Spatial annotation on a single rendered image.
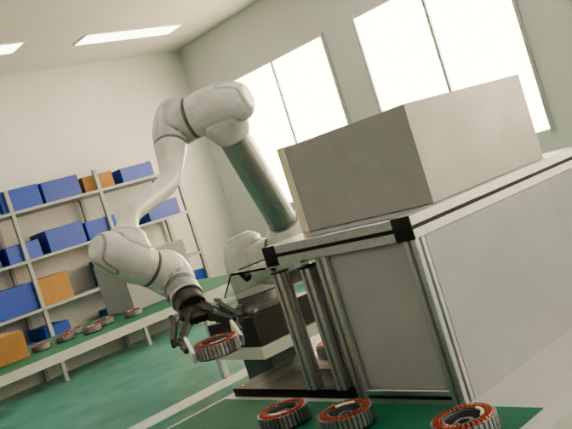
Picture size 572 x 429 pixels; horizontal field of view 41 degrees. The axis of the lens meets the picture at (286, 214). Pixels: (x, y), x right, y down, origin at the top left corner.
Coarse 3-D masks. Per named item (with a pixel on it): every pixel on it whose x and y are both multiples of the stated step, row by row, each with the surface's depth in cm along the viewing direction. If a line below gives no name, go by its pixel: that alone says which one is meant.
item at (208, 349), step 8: (216, 336) 180; (224, 336) 179; (232, 336) 174; (200, 344) 176; (208, 344) 179; (216, 344) 171; (224, 344) 171; (232, 344) 173; (240, 344) 175; (200, 352) 172; (208, 352) 171; (216, 352) 171; (224, 352) 171; (200, 360) 173; (208, 360) 172
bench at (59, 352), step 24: (216, 288) 471; (144, 312) 460; (168, 312) 445; (96, 336) 417; (120, 336) 424; (24, 360) 413; (48, 360) 396; (216, 360) 561; (0, 384) 378; (216, 384) 463; (168, 408) 442
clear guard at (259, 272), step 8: (256, 264) 194; (264, 264) 188; (288, 264) 173; (240, 272) 187; (248, 272) 185; (256, 272) 198; (264, 272) 200; (232, 280) 192; (240, 280) 194; (248, 280) 197; (256, 280) 200; (264, 280) 203; (232, 288) 194; (240, 288) 196; (248, 288) 199
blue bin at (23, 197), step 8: (32, 184) 781; (0, 192) 759; (8, 192) 764; (16, 192) 769; (24, 192) 774; (32, 192) 779; (0, 200) 758; (16, 200) 768; (24, 200) 773; (32, 200) 778; (40, 200) 783; (0, 208) 761; (16, 208) 766; (24, 208) 771
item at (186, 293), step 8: (192, 288) 191; (184, 296) 188; (192, 296) 188; (200, 296) 189; (176, 304) 189; (184, 304) 188; (192, 304) 189; (208, 304) 188; (184, 312) 187; (192, 312) 186; (200, 312) 186; (208, 312) 186; (184, 320) 186; (192, 320) 185; (200, 320) 186
